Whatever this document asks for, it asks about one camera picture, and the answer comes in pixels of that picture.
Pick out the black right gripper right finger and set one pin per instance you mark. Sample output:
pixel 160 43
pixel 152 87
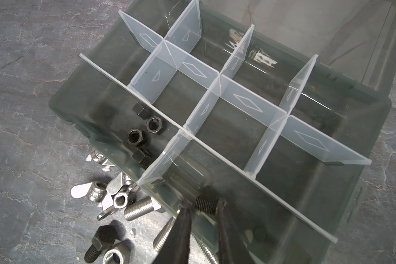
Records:
pixel 232 249

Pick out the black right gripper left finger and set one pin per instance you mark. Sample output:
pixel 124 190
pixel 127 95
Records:
pixel 176 248

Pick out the black threaded bolt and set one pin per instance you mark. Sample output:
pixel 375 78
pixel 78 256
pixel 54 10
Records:
pixel 206 205

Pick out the black hex nut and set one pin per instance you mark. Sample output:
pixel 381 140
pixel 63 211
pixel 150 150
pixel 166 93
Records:
pixel 136 137
pixel 140 110
pixel 141 157
pixel 154 125

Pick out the silver threaded bolt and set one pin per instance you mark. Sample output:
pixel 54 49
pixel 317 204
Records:
pixel 141 208

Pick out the silver hex nut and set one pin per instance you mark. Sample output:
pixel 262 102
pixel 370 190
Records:
pixel 117 254

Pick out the black hex bolt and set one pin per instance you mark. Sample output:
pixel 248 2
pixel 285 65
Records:
pixel 103 239

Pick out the silver bolt pile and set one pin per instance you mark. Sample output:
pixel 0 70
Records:
pixel 122 190

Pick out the silver wing nut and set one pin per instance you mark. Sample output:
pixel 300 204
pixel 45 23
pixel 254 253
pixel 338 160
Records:
pixel 93 191

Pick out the clear plastic organizer box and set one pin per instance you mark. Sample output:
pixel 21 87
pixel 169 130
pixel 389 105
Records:
pixel 281 137

